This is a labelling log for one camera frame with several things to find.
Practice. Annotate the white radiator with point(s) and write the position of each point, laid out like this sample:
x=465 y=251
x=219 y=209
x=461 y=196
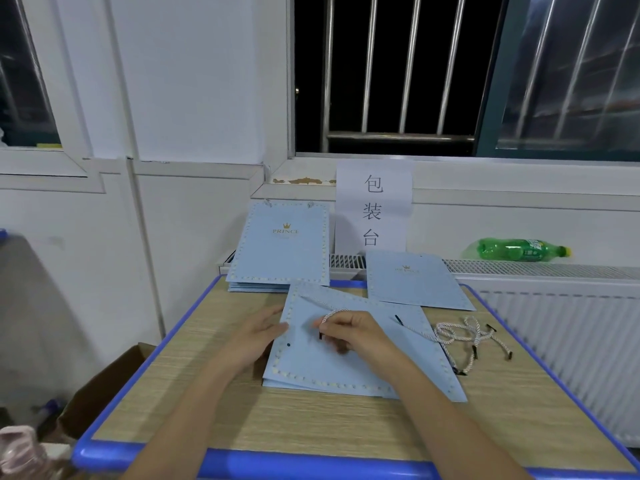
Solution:
x=580 y=345

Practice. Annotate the white framed window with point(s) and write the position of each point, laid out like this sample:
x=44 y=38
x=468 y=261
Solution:
x=50 y=165

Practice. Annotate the brown cardboard box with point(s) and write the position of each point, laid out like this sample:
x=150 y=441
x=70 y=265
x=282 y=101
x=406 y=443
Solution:
x=100 y=390

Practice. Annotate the person's left hand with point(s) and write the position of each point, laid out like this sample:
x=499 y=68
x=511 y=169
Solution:
x=250 y=340

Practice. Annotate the white paper sign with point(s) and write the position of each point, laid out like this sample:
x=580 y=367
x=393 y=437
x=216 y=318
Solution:
x=372 y=205

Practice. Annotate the green plastic bottle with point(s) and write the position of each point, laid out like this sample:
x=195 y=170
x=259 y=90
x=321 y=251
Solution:
x=520 y=250

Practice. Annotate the stack of finished blue bags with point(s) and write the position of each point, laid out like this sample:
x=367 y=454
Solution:
x=278 y=285

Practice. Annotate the stack of blue paper bags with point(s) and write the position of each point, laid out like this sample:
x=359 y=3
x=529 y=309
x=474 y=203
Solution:
x=415 y=275

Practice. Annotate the person's left forearm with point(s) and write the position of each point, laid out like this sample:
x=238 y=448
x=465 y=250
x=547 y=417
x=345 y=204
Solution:
x=185 y=425

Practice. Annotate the teal framed sliding window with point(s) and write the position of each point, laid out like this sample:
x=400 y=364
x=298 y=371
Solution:
x=570 y=75

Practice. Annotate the pink water bottle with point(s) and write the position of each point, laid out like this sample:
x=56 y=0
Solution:
x=20 y=453

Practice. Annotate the blue-edged wooden desk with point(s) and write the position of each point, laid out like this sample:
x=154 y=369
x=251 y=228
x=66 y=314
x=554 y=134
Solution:
x=170 y=385

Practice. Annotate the metal window grille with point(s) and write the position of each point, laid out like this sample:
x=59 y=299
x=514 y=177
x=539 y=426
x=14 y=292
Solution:
x=395 y=137

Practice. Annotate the person's right hand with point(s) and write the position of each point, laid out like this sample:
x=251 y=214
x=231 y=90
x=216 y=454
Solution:
x=358 y=337

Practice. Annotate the person's right forearm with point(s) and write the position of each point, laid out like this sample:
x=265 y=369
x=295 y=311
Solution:
x=450 y=425

